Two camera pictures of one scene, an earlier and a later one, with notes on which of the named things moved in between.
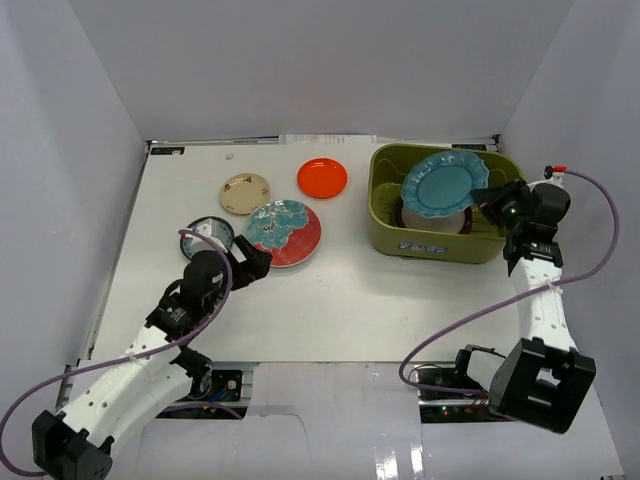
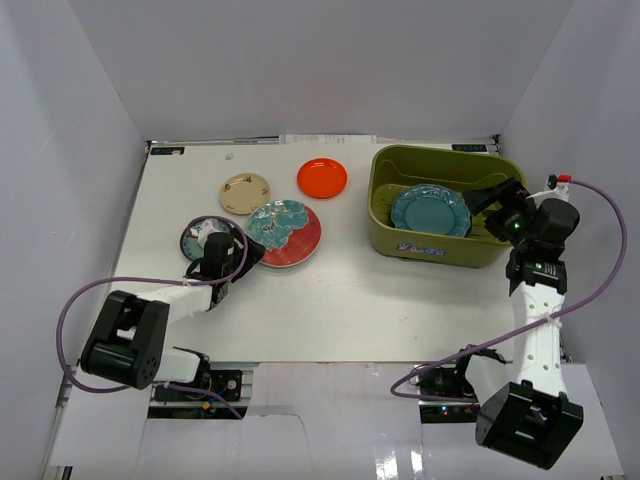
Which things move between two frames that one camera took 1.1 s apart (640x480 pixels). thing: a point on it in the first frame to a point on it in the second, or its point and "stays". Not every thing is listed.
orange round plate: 322,178 stays
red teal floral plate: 285,229 stays
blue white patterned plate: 221,230 stays
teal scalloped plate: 440,184 to 432,209
